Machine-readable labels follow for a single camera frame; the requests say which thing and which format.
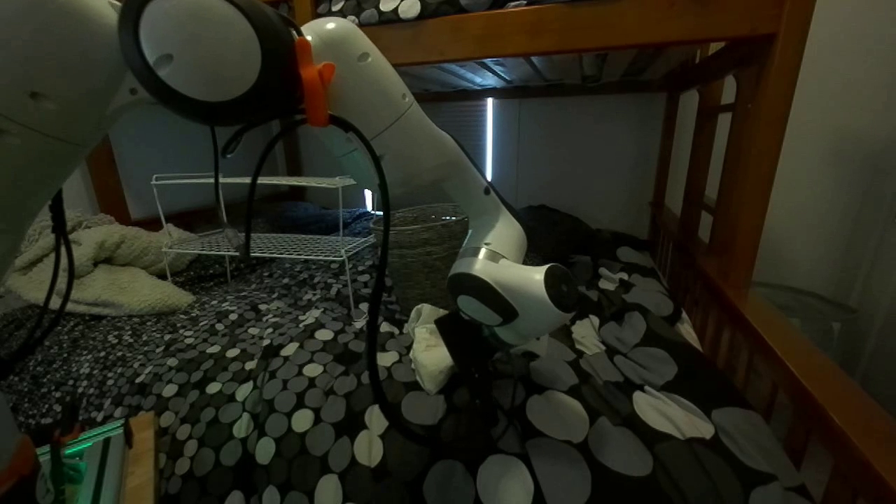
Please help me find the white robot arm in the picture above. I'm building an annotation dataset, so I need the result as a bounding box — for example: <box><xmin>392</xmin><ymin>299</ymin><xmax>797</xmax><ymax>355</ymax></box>
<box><xmin>0</xmin><ymin>0</ymin><xmax>578</xmax><ymax>345</ymax></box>

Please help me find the wooden bunk bed frame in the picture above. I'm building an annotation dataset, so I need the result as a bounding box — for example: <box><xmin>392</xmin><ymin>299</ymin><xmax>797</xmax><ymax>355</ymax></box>
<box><xmin>87</xmin><ymin>0</ymin><xmax>896</xmax><ymax>504</ymax></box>

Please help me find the silver woven bucket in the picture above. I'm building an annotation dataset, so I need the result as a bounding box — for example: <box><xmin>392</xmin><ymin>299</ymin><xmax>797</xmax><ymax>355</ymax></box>
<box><xmin>386</xmin><ymin>205</ymin><xmax>468</xmax><ymax>310</ymax></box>

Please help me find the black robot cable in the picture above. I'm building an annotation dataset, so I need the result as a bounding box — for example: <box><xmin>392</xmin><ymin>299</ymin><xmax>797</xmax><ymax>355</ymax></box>
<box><xmin>0</xmin><ymin>114</ymin><xmax>451</xmax><ymax>450</ymax></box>

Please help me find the dark clothing pile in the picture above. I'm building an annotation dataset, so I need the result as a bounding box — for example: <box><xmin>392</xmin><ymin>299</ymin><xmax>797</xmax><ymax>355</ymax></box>
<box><xmin>518</xmin><ymin>205</ymin><xmax>634</xmax><ymax>264</ymax></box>

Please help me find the white towel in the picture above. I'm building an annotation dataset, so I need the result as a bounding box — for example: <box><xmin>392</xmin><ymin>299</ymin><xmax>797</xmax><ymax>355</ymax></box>
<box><xmin>403</xmin><ymin>302</ymin><xmax>454</xmax><ymax>394</ymax></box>

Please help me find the white wire shelf rack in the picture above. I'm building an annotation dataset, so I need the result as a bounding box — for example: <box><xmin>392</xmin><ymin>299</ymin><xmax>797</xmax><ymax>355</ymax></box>
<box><xmin>151</xmin><ymin>174</ymin><xmax>372</xmax><ymax>267</ymax></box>

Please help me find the upper bunk spotted mattress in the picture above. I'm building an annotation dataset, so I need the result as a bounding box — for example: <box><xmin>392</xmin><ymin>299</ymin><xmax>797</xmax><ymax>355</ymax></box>
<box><xmin>312</xmin><ymin>0</ymin><xmax>526</xmax><ymax>26</ymax></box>

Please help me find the black spotted bedspread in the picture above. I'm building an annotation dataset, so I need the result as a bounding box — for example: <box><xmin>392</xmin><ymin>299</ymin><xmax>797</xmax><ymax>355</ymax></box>
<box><xmin>3</xmin><ymin>246</ymin><xmax>809</xmax><ymax>504</ymax></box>

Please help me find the cream blanket pile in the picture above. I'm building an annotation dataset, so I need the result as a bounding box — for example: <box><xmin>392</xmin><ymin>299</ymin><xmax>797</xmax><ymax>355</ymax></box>
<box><xmin>3</xmin><ymin>213</ymin><xmax>196</xmax><ymax>316</ymax></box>

